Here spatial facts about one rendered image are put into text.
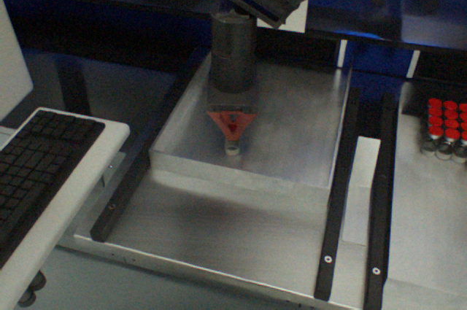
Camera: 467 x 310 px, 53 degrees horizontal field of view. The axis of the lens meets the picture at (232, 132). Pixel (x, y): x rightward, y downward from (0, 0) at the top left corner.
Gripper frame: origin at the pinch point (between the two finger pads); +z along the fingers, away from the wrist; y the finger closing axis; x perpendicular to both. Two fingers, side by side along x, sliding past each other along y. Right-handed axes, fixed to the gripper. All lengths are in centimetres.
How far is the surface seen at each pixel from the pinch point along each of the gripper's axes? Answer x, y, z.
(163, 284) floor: 23, 26, 93
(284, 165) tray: -7.8, -2.8, 4.1
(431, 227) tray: -26.4, -13.6, 3.8
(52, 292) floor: 58, 22, 93
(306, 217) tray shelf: -10.4, -12.1, 4.2
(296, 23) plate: -9.8, 17.5, -7.9
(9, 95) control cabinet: 42.6, 17.8, 8.8
